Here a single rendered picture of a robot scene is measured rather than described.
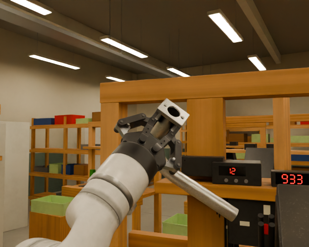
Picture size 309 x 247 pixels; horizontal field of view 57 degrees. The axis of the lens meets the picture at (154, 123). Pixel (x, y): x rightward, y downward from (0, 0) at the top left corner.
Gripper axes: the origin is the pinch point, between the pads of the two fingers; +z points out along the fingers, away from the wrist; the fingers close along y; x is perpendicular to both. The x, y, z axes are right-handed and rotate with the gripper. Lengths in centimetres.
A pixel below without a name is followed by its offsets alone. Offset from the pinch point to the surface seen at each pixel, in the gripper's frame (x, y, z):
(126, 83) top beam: 43, 24, 51
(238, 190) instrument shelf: 30, -31, 27
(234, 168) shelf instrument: 28, -27, 33
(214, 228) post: 51, -37, 25
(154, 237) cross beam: 78, -25, 22
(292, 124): 316, -241, 608
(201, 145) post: 37, -15, 42
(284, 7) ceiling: 137, -47, 682
